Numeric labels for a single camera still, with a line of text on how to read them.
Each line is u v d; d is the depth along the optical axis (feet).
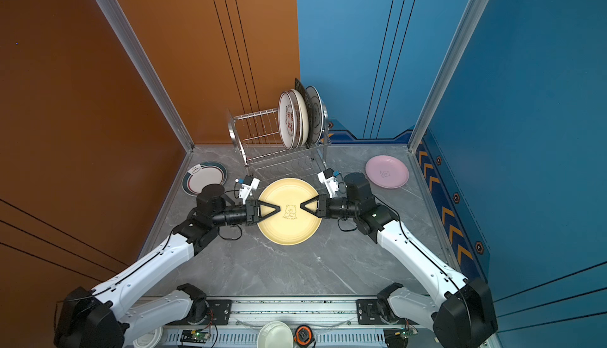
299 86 2.63
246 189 2.27
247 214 2.08
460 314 1.24
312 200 2.25
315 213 2.19
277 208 2.28
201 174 3.58
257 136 2.84
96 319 1.26
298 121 2.33
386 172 3.57
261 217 2.15
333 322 2.37
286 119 2.74
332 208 2.11
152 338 2.08
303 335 2.20
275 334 2.30
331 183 2.24
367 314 2.38
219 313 2.40
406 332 2.29
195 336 2.31
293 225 2.25
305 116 2.36
